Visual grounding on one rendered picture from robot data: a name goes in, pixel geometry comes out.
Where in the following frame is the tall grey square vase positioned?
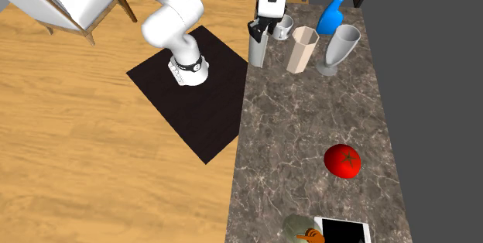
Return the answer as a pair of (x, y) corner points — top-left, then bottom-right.
(248, 32), (270, 68)

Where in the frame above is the grey mug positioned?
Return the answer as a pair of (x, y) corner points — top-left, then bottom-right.
(272, 14), (295, 42)

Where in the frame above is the beige hexagonal vase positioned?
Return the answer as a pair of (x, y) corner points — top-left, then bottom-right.
(286, 26), (320, 74)

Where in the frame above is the blue spray bottle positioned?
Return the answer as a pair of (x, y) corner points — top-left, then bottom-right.
(315, 0), (358, 36)

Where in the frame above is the grey footed glass vase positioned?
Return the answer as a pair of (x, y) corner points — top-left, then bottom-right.
(316, 24), (362, 77)

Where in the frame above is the dark robot stand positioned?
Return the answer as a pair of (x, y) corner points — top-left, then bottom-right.
(125, 25), (250, 166)

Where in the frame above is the red tomato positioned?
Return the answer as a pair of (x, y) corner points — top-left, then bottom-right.
(324, 143), (362, 180)

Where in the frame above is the green glass jar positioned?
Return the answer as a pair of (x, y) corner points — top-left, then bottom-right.
(282, 214), (323, 243)

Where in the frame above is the orange brown figure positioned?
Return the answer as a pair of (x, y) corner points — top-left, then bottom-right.
(295, 228), (326, 243)

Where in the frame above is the white tablet with black screen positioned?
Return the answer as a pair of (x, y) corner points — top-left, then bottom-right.
(313, 216), (371, 243)

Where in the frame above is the wooden chair with white cushion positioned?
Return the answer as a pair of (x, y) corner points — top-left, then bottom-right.
(0, 0), (138, 47)

